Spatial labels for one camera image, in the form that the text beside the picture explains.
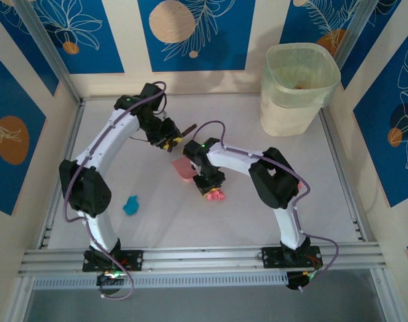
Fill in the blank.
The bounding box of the brown hand brush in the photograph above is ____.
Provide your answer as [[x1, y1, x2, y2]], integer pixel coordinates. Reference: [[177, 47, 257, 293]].
[[170, 123, 199, 152]]

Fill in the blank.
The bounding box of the pink plastic dustpan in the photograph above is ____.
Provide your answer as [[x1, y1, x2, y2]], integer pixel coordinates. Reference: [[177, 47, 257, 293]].
[[171, 158, 197, 183]]

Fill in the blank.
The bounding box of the large blue paper scrap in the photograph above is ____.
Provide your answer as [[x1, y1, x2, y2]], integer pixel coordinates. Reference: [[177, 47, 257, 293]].
[[122, 195, 140, 216]]

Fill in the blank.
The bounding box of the beige trash bin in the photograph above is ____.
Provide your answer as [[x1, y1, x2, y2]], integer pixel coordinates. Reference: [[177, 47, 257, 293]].
[[260, 42, 342, 137]]

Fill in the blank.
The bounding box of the translucent green bin liner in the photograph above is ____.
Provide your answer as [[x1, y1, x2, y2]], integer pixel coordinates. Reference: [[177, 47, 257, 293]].
[[261, 42, 342, 109]]

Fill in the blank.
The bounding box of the control board with green light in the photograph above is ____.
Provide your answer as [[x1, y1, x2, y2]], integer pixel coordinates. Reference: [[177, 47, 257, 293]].
[[286, 270, 323, 292], [95, 270, 128, 288]]

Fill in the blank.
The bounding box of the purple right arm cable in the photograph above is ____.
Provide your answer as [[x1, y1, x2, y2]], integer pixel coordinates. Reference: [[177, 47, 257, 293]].
[[191, 121, 341, 292]]

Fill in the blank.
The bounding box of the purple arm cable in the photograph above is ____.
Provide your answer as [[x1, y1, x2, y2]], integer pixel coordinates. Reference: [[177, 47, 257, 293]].
[[63, 80, 167, 301], [191, 121, 341, 292]]

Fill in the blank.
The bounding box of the aluminium frame rail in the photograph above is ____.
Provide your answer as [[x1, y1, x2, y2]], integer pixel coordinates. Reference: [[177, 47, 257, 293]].
[[17, 244, 383, 278]]

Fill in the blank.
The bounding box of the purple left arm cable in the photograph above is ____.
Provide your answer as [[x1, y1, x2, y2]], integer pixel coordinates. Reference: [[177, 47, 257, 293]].
[[63, 80, 167, 301]]

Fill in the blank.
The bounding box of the aluminium table side rail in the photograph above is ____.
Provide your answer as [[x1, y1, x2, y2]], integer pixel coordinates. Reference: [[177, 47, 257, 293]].
[[36, 99, 87, 251], [319, 109, 371, 243]]

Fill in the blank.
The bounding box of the aluminium frame post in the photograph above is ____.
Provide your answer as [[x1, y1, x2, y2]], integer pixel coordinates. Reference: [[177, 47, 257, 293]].
[[334, 0, 381, 70], [13, 0, 83, 105]]

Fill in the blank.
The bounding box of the aluminium frame leg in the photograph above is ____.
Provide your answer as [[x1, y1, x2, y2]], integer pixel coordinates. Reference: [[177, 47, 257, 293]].
[[7, 276, 36, 322], [370, 268, 395, 322]]

